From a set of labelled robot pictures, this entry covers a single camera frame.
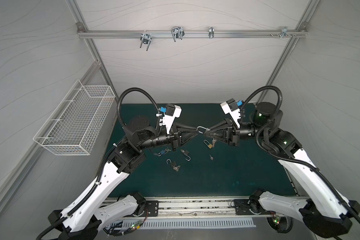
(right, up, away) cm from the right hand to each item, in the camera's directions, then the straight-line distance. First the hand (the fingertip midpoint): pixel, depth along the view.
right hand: (209, 128), depth 51 cm
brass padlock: (+8, -15, +44) cm, 47 cm away
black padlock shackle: (-7, -19, +42) cm, 46 cm away
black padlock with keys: (-15, -24, +37) cm, 47 cm away
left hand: (-4, 0, 0) cm, 4 cm away
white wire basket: (-60, 0, +18) cm, 63 cm away
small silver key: (+8, -21, +40) cm, 46 cm away
